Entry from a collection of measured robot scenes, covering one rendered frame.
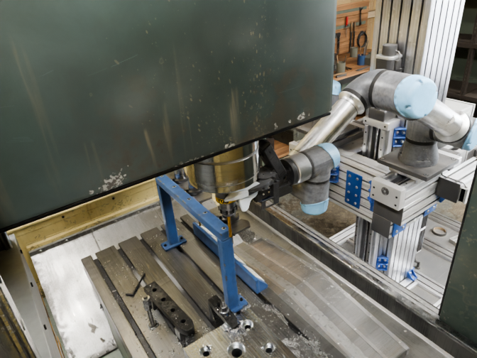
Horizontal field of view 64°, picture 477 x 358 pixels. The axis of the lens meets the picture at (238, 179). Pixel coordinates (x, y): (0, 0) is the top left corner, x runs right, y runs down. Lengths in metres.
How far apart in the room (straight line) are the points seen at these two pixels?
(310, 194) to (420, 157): 0.71
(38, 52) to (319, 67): 0.48
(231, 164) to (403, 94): 0.59
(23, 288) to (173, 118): 0.44
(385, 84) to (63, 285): 1.47
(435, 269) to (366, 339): 1.23
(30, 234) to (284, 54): 1.48
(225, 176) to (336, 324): 0.92
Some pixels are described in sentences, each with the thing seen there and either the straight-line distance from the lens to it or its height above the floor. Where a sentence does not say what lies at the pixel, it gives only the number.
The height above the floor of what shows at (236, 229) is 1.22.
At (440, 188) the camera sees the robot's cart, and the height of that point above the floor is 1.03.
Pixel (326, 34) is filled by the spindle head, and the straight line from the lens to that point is 0.77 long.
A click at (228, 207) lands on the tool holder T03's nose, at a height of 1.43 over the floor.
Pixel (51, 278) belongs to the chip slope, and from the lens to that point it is 1.88.
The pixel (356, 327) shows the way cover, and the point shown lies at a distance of 1.58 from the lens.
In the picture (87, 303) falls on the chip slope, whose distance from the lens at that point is 1.80.
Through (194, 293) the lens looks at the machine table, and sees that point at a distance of 1.44.
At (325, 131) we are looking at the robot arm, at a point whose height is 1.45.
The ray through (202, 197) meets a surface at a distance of 1.33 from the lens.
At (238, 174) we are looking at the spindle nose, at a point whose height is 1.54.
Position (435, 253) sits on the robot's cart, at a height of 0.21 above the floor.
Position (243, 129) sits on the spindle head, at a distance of 0.68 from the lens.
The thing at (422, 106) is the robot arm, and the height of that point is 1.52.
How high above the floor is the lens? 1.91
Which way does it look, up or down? 29 degrees down
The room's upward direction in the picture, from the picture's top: 5 degrees counter-clockwise
